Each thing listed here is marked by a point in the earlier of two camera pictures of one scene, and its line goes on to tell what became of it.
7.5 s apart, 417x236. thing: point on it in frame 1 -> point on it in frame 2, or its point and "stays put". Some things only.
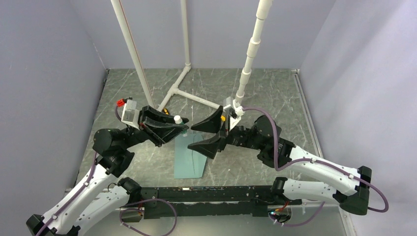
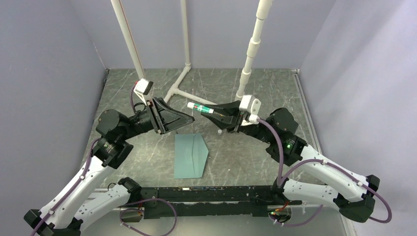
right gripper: x=209 y=147 -> x=223 y=122
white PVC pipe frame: x=262 y=6 stays put
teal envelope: x=188 y=163 stays put
